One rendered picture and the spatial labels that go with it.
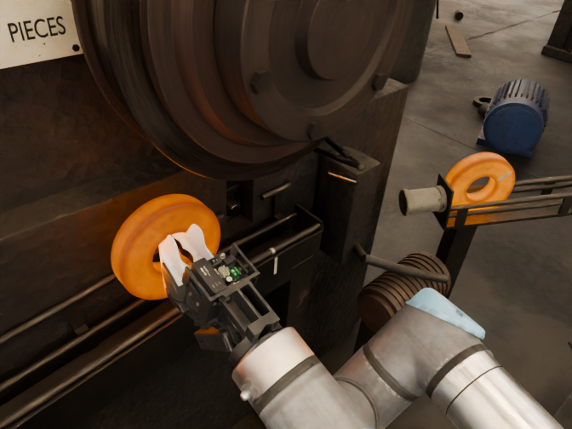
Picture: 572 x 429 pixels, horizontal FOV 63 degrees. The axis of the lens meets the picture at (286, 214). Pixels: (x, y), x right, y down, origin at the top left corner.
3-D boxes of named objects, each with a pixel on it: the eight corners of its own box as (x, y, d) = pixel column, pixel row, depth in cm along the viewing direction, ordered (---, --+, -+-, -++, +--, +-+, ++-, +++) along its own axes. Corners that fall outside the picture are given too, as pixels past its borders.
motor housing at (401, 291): (328, 408, 136) (357, 278, 103) (376, 366, 148) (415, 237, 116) (363, 443, 129) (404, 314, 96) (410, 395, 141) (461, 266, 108)
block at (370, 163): (306, 242, 108) (317, 151, 93) (330, 228, 112) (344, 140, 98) (340, 267, 102) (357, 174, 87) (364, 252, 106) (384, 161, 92)
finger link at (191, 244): (185, 197, 62) (226, 247, 58) (182, 225, 66) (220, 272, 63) (165, 206, 60) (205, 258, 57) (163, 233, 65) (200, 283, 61)
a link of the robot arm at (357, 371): (420, 392, 64) (408, 414, 52) (362, 448, 66) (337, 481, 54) (371, 340, 67) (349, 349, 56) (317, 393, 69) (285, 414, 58)
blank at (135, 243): (94, 224, 57) (106, 237, 55) (201, 174, 65) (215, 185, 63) (124, 306, 67) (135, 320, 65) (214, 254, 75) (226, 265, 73)
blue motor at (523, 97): (470, 153, 261) (490, 95, 240) (486, 116, 302) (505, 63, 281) (529, 169, 251) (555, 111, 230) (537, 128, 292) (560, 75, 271)
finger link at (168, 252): (165, 206, 60) (205, 258, 57) (163, 233, 65) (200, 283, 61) (143, 215, 58) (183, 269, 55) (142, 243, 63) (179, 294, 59)
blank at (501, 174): (456, 219, 113) (462, 227, 110) (430, 177, 104) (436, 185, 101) (517, 184, 108) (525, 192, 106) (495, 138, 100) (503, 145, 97)
